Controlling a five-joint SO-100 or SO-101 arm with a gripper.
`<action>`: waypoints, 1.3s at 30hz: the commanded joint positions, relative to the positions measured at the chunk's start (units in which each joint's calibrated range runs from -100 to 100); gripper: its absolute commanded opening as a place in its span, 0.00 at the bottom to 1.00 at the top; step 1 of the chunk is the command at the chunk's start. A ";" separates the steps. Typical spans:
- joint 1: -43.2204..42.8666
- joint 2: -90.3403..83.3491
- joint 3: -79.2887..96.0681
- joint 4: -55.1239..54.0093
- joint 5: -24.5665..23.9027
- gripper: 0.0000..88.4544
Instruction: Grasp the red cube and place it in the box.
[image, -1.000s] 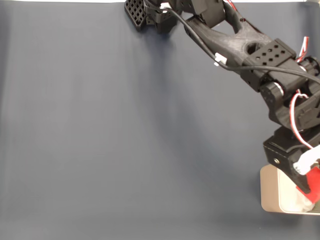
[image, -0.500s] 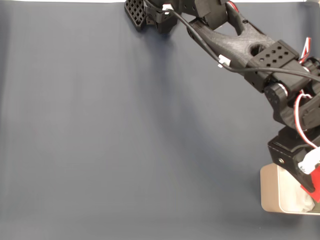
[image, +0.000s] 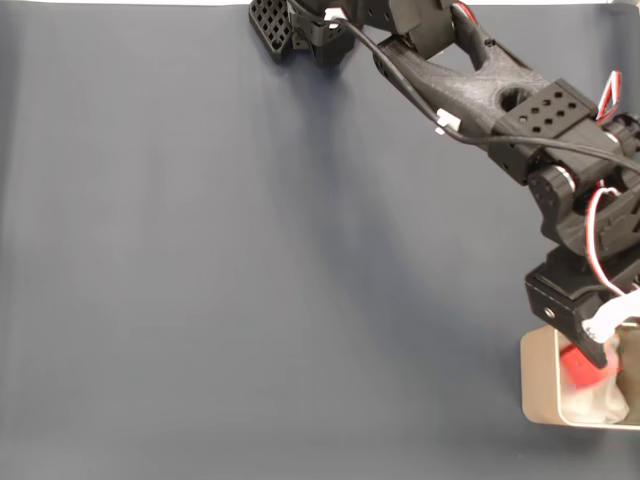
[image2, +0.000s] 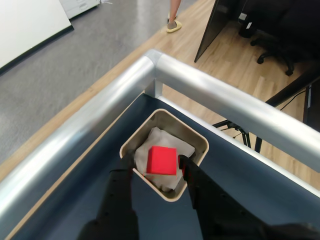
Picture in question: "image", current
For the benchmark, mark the dark grey mat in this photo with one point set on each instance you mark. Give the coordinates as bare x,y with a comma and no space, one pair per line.
200,280

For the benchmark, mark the red cube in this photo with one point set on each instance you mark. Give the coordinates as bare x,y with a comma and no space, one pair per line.
582,372

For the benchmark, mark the beige rounded box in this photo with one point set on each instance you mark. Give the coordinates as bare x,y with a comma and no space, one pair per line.
537,380

